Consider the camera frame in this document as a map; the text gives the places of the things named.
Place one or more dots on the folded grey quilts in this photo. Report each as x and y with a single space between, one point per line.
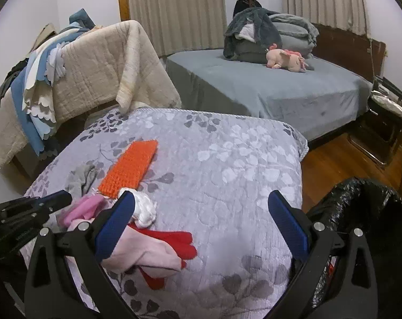
297 28

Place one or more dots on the red cloth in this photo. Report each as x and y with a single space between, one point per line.
177 239

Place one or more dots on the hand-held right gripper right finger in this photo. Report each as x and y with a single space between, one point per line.
287 229

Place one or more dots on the light pink cloth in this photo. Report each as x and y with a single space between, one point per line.
144 249

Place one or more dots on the orange knitted cloth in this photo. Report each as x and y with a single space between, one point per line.
129 169

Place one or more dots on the tan cloth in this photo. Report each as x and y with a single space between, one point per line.
44 36

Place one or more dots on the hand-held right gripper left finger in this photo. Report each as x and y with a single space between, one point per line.
116 229

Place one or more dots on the black folding chair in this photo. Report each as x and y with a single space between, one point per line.
377 129

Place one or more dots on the peach cloth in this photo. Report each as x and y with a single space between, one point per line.
95 28

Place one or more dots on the pink plush toy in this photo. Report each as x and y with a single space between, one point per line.
284 58

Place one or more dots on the blue white scalloped cloth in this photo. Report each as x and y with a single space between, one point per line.
24 106

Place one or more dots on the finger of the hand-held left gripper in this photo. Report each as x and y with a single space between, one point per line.
54 201

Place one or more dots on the bright pink cloth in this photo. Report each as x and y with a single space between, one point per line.
84 207

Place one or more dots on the dark grey fluffy blanket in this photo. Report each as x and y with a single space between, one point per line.
247 23

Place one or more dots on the wide beige curtain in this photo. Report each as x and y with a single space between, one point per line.
177 10

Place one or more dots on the grey cloth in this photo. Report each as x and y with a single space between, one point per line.
84 177

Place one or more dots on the bed with grey sheet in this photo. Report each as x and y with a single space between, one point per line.
270 96

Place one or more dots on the dark clothing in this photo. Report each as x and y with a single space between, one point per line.
8 79

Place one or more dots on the white chair cushion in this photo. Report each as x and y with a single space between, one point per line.
387 101

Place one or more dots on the bin with black liner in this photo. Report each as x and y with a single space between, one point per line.
363 206

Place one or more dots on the dark jacket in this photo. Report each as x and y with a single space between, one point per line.
240 6

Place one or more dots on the beige quilt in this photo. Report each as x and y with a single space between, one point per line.
94 73

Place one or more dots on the grey floral quilt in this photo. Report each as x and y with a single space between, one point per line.
220 189

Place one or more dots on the wooden headboard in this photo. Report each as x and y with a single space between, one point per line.
347 50

